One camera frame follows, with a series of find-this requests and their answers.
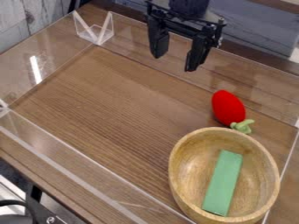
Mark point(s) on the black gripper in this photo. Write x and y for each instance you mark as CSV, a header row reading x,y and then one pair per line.
x,y
187,17

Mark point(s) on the red plush strawberry toy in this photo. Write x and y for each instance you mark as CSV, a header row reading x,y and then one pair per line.
x,y
230,111

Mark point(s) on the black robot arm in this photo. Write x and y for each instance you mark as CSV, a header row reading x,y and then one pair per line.
x,y
187,18

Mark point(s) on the wooden oval bowl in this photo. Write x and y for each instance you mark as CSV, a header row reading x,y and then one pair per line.
x,y
191,166

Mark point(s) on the clear acrylic barrier panel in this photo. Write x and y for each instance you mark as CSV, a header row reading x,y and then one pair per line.
x,y
104,181

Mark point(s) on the green rectangular block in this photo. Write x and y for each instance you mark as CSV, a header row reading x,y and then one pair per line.
x,y
223,183

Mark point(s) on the black table leg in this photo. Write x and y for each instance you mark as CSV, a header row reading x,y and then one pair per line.
x,y
34,196

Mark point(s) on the clear acrylic corner bracket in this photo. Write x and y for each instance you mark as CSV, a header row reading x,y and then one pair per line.
x,y
95,34

